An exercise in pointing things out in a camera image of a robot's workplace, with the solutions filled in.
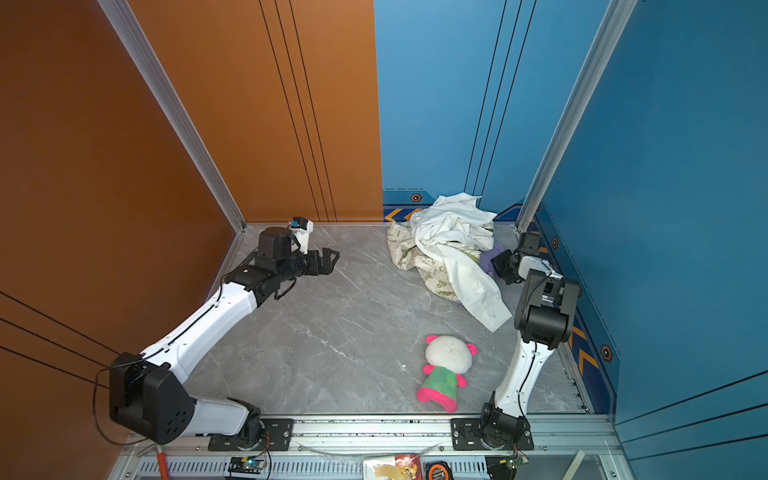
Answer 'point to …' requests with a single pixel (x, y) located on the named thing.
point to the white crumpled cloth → (455, 227)
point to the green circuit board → (247, 465)
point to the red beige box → (407, 467)
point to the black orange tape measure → (438, 470)
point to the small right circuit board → (510, 462)
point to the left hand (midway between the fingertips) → (327, 250)
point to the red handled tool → (164, 473)
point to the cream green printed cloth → (408, 254)
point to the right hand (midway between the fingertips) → (493, 262)
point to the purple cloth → (486, 256)
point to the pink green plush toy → (448, 358)
